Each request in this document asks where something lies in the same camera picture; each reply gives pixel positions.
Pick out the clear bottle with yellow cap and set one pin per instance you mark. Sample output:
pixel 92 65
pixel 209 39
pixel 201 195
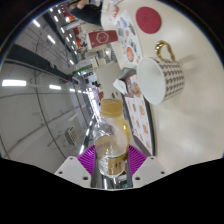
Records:
pixel 111 146

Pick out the group of ceiling lights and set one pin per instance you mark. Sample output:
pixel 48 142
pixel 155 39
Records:
pixel 13 82

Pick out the ceiling air conditioner unit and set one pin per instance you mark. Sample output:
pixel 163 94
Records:
pixel 71 135

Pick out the beige dining chair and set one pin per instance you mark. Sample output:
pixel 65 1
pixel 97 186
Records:
pixel 108 75

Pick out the red sauce packet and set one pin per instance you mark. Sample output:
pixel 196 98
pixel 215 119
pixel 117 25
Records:
pixel 115 12

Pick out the colourful printed paper flyer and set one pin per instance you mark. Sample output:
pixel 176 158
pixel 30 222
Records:
pixel 128 36

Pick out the red paper cup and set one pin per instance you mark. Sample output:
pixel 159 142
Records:
pixel 101 38

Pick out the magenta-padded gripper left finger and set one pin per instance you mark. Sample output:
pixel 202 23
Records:
pixel 85 163

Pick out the flat round red coaster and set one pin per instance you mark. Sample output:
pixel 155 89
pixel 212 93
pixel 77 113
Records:
pixel 148 20

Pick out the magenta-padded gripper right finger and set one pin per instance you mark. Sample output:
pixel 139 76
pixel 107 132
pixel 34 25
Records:
pixel 138 161

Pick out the group of beige chairs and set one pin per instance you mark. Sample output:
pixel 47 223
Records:
pixel 96 60

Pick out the white paper napkin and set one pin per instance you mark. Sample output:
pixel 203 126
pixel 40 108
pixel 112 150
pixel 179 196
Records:
pixel 120 85

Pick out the round brown food item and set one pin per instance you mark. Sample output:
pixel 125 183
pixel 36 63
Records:
pixel 136 89

